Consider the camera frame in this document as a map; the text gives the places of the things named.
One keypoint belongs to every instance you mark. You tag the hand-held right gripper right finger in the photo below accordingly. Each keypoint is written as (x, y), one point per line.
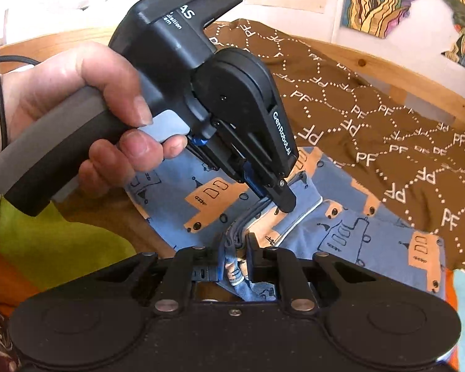
(254, 263)

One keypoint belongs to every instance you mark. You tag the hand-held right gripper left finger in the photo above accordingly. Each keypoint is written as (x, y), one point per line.
(207, 274)

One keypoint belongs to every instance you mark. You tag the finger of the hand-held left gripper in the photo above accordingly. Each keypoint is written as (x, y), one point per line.
(283, 197)
(232, 151)

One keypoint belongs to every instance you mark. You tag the blue vehicle print pants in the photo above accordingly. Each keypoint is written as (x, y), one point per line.
(333, 240)

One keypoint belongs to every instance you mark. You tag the person's left hand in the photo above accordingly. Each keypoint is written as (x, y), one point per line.
(62, 73)

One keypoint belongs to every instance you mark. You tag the brown patterned blanket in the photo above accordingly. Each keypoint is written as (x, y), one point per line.
(372, 143)

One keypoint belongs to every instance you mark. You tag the multicoloured bed sheet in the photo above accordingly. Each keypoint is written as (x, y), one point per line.
(42, 240)

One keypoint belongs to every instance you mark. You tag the wooden bed frame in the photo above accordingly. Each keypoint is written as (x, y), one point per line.
(372, 62)

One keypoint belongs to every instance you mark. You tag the swirl pattern wall poster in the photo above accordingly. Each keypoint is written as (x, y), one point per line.
(391, 4)

